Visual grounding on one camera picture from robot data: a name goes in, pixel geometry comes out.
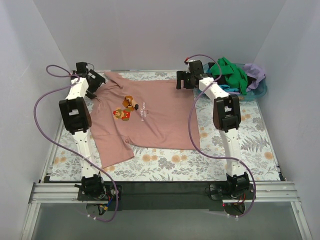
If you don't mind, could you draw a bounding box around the pink printed t shirt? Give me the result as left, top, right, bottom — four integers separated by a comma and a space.
90, 71, 200, 168

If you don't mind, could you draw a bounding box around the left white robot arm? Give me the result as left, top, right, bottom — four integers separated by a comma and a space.
59, 62, 107, 200

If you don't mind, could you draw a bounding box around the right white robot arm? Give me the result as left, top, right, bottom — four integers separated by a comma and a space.
176, 58, 250, 200

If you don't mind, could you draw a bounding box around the black t shirt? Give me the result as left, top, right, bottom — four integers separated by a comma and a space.
216, 75, 228, 86

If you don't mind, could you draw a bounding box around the teal t shirt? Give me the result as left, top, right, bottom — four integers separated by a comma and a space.
219, 84, 240, 94

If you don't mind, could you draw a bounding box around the green t shirt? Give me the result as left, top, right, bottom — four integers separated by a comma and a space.
209, 57, 248, 95

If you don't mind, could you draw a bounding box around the lavender t shirt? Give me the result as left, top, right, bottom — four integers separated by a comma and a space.
242, 63, 266, 92

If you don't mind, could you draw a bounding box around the teal plastic basket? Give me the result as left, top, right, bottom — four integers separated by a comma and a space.
203, 62, 268, 102

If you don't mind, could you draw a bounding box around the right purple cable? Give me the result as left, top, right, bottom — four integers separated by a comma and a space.
183, 53, 257, 218

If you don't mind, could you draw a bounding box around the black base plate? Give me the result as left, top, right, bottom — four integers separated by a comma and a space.
75, 181, 255, 211

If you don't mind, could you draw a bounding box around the aluminium frame rail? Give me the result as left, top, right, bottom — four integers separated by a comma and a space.
29, 181, 300, 203

